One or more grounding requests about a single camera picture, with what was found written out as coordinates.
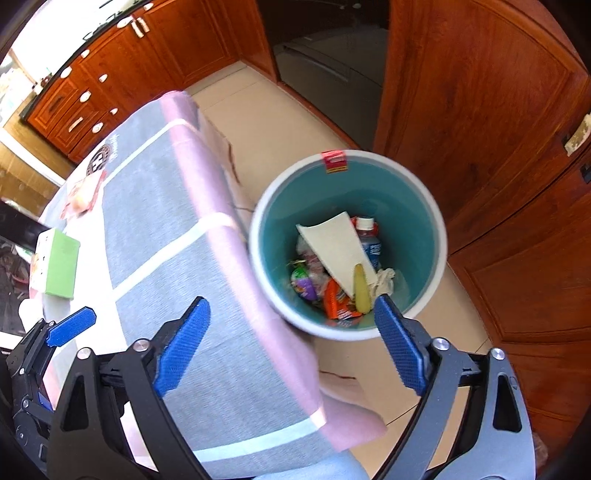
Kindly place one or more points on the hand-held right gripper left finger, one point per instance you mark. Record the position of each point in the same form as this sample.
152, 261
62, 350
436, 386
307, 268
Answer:
182, 350

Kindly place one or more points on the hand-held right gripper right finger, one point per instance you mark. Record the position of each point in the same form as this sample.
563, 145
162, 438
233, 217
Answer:
401, 346

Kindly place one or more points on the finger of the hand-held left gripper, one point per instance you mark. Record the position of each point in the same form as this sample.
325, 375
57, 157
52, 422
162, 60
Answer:
69, 327
45, 400

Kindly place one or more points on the orange snack wrapper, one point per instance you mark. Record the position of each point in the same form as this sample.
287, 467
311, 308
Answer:
334, 300

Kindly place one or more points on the blue label bottle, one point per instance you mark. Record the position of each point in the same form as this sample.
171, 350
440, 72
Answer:
371, 249

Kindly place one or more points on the clear white plastic bag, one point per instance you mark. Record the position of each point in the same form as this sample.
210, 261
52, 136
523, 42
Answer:
306, 251

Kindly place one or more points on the white teal trash bin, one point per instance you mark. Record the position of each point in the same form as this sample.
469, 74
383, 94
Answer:
406, 207

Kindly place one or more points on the green box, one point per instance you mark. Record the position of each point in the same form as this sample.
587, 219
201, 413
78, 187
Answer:
60, 267

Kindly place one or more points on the crumpled white tissue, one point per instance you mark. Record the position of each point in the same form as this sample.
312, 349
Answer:
385, 281

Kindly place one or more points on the pale yellow oblong scrap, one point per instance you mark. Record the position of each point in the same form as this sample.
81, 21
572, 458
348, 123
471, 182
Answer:
363, 288

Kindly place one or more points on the purple snack wrapper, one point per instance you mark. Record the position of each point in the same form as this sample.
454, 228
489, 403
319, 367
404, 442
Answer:
304, 281

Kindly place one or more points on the white paper sheet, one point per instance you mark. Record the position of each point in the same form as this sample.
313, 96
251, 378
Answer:
332, 244

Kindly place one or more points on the bagged bread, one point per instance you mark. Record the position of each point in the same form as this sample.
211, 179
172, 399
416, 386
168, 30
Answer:
83, 196

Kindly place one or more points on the striped grey pink tablecloth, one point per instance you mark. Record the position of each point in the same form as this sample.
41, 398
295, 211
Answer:
152, 207

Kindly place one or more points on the light blue fleece garment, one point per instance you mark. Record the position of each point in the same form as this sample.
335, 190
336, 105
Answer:
300, 464

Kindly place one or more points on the tall wooden cabinet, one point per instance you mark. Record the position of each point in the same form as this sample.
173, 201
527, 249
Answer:
485, 115

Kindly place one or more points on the black kitchen appliance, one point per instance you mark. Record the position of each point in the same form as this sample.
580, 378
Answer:
323, 83

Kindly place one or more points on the torn paper label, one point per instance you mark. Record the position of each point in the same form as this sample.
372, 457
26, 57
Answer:
579, 136

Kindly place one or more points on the wooden cabinet row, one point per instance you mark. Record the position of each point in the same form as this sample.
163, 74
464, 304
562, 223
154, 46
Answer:
184, 46

